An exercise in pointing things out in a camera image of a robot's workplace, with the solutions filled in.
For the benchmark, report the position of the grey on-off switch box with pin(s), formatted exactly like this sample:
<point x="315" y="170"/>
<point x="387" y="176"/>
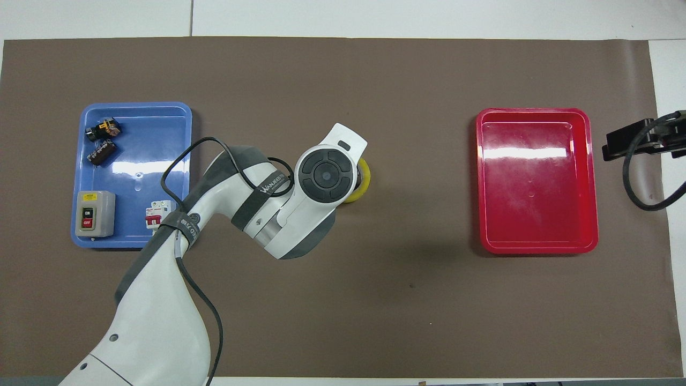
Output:
<point x="95" y="214"/>

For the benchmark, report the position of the brown terminal block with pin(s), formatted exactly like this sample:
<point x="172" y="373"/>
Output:
<point x="102" y="153"/>

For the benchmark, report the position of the black and yellow push button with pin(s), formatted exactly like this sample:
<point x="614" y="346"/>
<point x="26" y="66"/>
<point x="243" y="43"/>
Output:
<point x="102" y="130"/>

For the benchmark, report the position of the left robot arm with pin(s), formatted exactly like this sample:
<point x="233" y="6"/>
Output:
<point x="155" y="321"/>

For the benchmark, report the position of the white circuit breaker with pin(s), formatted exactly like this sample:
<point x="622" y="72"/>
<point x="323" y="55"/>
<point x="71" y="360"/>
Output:
<point x="155" y="214"/>

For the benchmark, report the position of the red plastic tray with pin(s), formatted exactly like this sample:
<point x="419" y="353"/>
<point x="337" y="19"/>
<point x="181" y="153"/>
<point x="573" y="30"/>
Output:
<point x="536" y="203"/>

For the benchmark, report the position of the yellow tape roll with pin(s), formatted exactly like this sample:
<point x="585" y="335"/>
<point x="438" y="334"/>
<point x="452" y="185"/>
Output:
<point x="365" y="179"/>

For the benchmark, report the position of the blue plastic tray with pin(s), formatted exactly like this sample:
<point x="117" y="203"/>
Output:
<point x="150" y="139"/>

